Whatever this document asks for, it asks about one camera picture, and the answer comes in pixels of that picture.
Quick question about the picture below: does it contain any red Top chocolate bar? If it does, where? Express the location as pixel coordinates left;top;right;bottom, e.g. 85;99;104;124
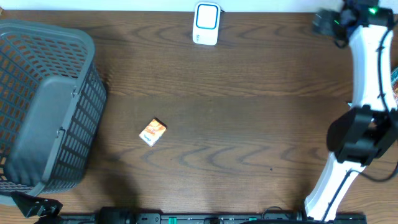
391;67;398;104

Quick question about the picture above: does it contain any small orange tissue pack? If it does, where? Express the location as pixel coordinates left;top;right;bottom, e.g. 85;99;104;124
139;118;167;147

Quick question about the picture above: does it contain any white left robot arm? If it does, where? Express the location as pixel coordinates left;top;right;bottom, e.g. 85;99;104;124
11;192;63;224

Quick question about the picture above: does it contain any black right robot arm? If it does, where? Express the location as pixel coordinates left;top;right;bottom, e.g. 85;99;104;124
304;0;397;223

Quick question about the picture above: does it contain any white barcode scanner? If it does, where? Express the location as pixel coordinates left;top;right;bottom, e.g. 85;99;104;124
192;2;221;45

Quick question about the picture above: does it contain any grey plastic shopping basket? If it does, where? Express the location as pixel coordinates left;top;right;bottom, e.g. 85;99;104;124
1;19;107;205

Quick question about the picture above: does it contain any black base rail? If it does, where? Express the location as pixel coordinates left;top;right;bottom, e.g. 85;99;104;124
58;207;368;224

